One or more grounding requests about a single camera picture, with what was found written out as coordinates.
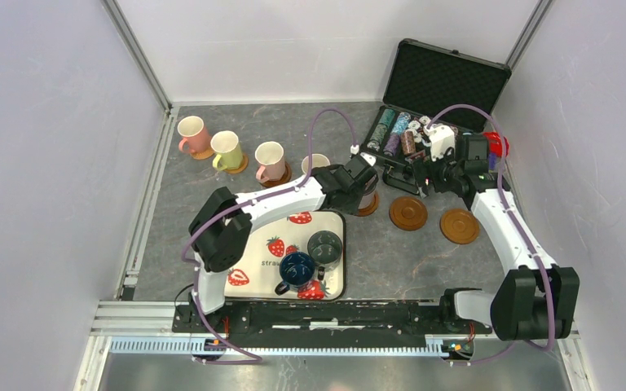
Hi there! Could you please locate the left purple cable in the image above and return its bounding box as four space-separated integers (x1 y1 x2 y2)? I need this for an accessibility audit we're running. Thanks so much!
181 108 359 366

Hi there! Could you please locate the yellow mug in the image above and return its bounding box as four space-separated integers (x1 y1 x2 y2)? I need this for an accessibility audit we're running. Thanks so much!
210 130 243 171

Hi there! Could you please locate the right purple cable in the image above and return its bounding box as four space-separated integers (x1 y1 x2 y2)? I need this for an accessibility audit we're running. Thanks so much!
426 104 557 368

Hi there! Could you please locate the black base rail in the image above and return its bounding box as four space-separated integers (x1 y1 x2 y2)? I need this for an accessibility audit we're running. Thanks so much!
171 299 493 349

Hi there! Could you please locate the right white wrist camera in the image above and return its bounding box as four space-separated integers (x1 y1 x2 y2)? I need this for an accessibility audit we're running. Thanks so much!
424 124 456 161

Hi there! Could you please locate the small light wooden coaster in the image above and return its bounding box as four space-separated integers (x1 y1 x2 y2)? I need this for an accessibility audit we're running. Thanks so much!
225 153 249 174

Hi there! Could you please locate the green poker chip stack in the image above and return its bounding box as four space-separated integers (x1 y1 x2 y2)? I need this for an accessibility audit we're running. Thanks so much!
366 108 396 152

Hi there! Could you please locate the pale pink mug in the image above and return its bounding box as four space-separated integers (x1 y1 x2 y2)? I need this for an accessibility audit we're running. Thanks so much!
254 141 286 183

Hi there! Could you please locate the dark wooden coaster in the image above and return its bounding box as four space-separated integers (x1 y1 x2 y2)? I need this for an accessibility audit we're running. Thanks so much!
356 192 379 217
261 162 292 188
389 196 428 231
439 209 480 244

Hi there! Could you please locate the purple poker chip stack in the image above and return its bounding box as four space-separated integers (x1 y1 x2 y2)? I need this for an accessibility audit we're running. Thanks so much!
383 133 401 156

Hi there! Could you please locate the light cork coaster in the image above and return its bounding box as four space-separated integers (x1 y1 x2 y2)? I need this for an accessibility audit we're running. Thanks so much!
190 148 214 160

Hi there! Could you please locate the purple cable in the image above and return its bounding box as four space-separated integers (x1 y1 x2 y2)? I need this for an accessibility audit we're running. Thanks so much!
426 104 557 368
181 108 359 366

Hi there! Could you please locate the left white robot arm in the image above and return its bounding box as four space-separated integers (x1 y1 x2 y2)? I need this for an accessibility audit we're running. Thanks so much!
181 153 377 332

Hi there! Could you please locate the light green mug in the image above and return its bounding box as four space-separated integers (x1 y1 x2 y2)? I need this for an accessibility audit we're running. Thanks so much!
300 153 330 174

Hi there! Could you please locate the brown poker chip stack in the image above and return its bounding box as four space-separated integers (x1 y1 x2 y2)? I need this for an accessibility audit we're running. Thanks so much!
400 130 416 156

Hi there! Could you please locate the strawberry pattern tray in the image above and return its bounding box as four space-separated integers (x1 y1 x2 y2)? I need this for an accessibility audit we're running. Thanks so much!
225 211 346 301

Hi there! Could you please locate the red and purple toy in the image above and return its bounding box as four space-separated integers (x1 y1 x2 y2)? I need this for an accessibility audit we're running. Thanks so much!
483 131 509 173

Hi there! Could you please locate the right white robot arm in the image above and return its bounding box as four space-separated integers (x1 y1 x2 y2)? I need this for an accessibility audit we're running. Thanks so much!
412 129 580 341

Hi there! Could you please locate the dark blue mug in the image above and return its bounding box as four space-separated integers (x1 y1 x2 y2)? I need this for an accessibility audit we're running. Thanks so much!
275 252 317 296

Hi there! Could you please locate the grey mug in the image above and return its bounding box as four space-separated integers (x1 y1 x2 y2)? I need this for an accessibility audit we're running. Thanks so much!
306 231 343 281

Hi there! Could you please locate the purple mug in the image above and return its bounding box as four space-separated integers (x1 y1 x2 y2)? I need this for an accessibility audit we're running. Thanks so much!
359 185 377 210

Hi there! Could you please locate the light blue chip stack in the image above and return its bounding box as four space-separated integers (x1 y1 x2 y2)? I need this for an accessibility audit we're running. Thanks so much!
391 112 412 135

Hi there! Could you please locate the black poker chip case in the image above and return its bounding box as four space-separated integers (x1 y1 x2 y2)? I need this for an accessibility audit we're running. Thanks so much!
360 39 512 196

